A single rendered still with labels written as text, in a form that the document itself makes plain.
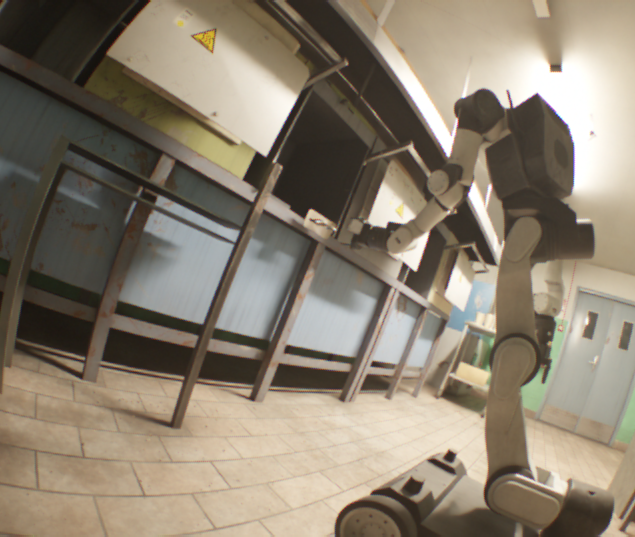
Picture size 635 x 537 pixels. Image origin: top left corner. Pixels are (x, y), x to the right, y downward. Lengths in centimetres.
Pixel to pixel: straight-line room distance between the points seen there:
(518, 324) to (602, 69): 193
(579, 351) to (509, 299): 436
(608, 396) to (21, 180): 584
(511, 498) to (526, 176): 85
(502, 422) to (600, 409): 447
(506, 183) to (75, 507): 133
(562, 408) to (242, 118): 510
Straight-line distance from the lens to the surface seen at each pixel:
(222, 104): 101
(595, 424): 531
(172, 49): 100
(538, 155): 97
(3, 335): 91
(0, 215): 110
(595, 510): 96
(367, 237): 115
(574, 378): 520
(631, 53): 237
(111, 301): 107
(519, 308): 89
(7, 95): 115
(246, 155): 116
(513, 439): 89
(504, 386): 82
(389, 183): 157
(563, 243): 95
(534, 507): 89
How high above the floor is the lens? 57
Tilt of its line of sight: 5 degrees up
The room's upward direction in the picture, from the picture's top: 22 degrees clockwise
